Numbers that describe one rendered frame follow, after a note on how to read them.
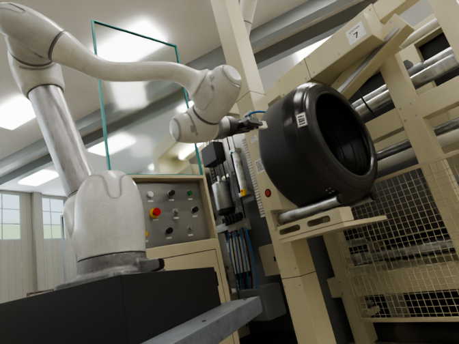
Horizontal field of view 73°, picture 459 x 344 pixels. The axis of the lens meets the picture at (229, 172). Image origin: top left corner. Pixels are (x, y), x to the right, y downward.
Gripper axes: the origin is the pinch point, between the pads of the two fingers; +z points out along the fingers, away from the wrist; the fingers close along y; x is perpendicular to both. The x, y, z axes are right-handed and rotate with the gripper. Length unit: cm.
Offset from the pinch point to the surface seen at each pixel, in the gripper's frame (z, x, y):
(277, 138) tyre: 9.9, 5.9, 1.8
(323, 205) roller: 18.8, 38.9, -0.8
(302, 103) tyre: 17.7, -3.8, -11.4
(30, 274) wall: 75, -62, 1204
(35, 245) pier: 106, -151, 1193
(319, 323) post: 23, 90, 29
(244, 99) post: 38, -33, 33
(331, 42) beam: 65, -40, -14
